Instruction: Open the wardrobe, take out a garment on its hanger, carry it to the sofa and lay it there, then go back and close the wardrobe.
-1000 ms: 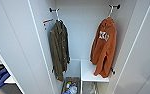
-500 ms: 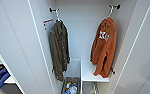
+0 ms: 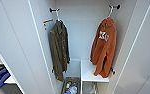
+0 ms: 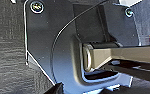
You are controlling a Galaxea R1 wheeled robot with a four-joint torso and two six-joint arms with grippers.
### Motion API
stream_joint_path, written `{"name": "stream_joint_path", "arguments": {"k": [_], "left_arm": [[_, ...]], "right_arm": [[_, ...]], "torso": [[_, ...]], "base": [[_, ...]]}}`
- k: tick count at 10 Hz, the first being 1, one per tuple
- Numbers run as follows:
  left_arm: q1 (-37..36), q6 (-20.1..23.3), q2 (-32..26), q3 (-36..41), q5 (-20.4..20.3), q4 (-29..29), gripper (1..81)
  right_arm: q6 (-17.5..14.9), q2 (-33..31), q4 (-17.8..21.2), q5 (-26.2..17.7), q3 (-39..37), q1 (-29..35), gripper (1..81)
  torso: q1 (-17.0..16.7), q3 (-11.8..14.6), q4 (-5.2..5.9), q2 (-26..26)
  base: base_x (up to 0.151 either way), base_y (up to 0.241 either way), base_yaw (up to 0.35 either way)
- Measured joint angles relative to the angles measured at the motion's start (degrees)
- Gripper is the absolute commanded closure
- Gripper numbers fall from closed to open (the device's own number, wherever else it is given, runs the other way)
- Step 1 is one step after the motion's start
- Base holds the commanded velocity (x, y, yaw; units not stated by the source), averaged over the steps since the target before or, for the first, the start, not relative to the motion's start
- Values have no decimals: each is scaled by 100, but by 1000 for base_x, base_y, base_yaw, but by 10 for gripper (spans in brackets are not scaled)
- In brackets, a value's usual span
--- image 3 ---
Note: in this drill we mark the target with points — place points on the orange white warning label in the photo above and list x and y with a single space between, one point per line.
47 22

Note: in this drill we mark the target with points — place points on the white wardrobe carcass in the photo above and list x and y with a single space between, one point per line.
81 33

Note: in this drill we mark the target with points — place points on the orange hooded sweatshirt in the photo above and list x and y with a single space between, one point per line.
103 46

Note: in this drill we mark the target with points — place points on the pale plastic bottle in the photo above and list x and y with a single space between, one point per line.
73 90

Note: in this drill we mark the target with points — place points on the white wardrobe door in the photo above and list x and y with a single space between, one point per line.
17 33
142 50

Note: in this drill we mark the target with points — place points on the dark storage bin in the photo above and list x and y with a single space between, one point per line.
65 87

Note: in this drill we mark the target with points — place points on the black hanger rail bracket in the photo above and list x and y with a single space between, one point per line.
115 6
54 10

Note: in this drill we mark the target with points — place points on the dark grey hanging garment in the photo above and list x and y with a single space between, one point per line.
60 46

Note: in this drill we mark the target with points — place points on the small dark door hinge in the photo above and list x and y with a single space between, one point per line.
52 70
112 70

